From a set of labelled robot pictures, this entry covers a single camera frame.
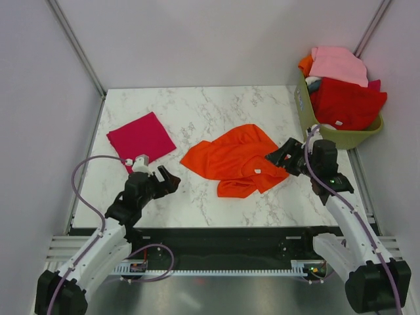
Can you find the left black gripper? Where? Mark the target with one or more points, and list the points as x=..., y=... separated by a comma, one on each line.
x=168, y=186

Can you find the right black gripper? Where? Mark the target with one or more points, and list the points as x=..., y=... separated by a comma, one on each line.
x=293, y=147

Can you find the orange t shirt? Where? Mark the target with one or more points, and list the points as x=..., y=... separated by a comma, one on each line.
x=237, y=160

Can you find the magenta t shirt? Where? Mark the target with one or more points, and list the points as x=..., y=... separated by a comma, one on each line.
x=143, y=136

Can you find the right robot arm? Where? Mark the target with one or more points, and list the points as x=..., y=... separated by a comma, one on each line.
x=374, y=280

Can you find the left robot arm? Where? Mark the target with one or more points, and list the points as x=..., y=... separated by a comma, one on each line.
x=69, y=289

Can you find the olive green laundry basket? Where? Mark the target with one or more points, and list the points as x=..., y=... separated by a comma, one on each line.
x=345, y=140

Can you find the red t shirt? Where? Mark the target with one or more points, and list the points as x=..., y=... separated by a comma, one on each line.
x=346, y=106

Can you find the teal garment in basket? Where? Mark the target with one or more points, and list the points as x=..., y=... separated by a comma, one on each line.
x=314, y=86

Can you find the white garment in basket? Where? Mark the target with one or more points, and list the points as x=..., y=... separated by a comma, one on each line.
x=311, y=79

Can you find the orange garment in basket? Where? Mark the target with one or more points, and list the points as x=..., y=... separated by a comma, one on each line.
x=305, y=65

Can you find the pink t shirt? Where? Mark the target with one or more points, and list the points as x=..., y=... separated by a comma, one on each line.
x=338, y=63

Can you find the magenta garment in basket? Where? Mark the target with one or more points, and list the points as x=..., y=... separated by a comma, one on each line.
x=375, y=85

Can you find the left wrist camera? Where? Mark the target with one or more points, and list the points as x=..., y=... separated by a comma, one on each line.
x=141, y=163

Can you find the right aluminium rail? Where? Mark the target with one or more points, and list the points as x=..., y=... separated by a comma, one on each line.
x=363, y=189

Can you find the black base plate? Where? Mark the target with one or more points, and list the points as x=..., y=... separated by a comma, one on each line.
x=228, y=249

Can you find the white slotted cable duct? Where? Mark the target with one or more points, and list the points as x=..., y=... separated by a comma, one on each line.
x=295, y=268

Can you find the right aluminium frame post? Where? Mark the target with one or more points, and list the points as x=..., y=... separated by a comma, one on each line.
x=374, y=23

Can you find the aluminium frame post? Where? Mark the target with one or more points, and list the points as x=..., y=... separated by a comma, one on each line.
x=70, y=35
x=374, y=23

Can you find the left aluminium frame post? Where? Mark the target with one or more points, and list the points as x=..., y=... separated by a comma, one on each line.
x=70, y=35

